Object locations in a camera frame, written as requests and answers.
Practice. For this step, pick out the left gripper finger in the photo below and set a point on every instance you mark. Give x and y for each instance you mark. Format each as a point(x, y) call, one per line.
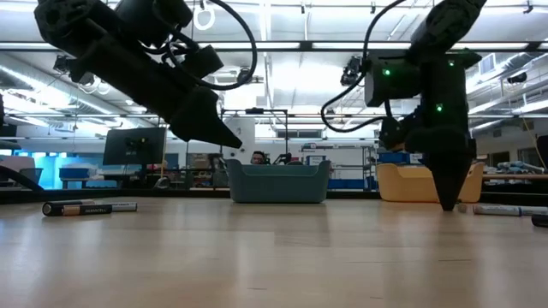
point(201, 124)

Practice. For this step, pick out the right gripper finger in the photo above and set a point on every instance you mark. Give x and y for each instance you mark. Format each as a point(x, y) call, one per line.
point(447, 184)

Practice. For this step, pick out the silver blue Kirkland AAA battery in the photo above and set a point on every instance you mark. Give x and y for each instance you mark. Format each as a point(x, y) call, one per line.
point(496, 210)
point(122, 206)
point(535, 211)

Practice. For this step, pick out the black copper Duracell AAA battery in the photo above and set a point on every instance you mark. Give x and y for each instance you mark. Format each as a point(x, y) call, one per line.
point(92, 210)
point(51, 208)
point(540, 221)

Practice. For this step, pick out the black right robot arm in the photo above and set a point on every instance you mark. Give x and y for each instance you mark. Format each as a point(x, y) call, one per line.
point(449, 21)

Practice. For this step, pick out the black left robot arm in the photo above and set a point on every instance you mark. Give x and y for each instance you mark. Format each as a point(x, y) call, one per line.
point(64, 21)

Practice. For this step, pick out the grey AAA battery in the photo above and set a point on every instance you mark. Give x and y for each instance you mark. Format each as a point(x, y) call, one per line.
point(462, 208)

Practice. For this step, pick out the yellow plastic bin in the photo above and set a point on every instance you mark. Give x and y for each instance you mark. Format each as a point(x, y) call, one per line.
point(402, 184)

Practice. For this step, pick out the person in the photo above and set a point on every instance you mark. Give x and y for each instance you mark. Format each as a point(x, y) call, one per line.
point(258, 157)

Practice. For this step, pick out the wooden background table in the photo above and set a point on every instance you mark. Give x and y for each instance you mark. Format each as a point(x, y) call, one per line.
point(514, 176)

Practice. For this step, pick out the large black monitor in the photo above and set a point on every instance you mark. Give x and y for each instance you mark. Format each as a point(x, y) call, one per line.
point(134, 147)

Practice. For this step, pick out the teal plastic bin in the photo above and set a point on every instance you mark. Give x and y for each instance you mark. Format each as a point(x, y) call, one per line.
point(278, 184)

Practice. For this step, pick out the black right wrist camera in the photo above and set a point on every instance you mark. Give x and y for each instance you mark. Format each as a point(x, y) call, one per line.
point(390, 132)

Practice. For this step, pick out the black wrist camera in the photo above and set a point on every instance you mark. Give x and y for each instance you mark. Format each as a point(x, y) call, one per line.
point(390, 132)
point(203, 62)

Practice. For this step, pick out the black tube frame stand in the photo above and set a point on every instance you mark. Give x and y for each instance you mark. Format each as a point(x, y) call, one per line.
point(257, 110)

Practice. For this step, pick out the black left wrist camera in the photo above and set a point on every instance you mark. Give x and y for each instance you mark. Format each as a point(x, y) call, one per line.
point(203, 62)

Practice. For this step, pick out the black hanging camera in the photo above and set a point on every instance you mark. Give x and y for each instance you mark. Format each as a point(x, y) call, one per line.
point(351, 72)
point(245, 75)

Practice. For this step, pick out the black aluminium table frame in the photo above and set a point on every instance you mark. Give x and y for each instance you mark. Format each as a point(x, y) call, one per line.
point(171, 194)

